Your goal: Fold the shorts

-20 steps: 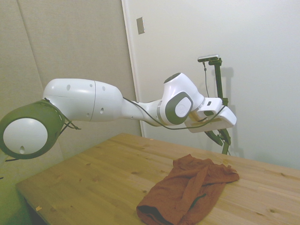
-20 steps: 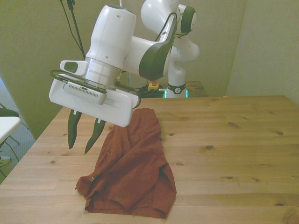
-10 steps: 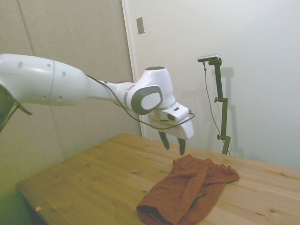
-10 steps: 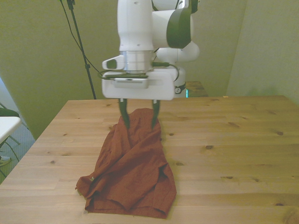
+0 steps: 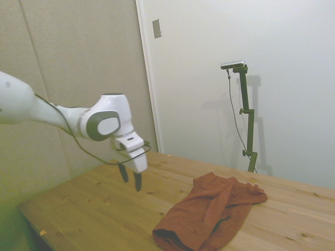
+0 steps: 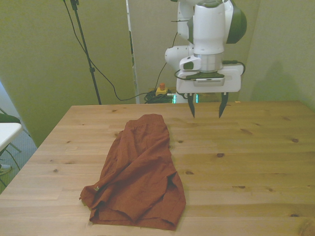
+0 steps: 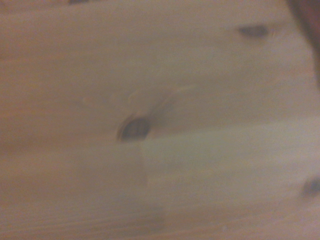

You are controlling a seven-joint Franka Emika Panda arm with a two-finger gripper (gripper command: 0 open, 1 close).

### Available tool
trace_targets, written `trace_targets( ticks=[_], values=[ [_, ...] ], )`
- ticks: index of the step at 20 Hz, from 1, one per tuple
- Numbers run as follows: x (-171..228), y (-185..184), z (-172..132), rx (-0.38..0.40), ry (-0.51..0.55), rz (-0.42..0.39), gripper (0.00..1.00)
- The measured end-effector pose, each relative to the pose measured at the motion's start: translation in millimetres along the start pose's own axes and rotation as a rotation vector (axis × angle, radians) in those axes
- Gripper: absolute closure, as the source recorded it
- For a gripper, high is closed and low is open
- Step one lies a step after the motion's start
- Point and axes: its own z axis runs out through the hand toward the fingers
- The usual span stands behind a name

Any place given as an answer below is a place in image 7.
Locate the rust red shorts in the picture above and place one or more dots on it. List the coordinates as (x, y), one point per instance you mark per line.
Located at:
(311, 20)

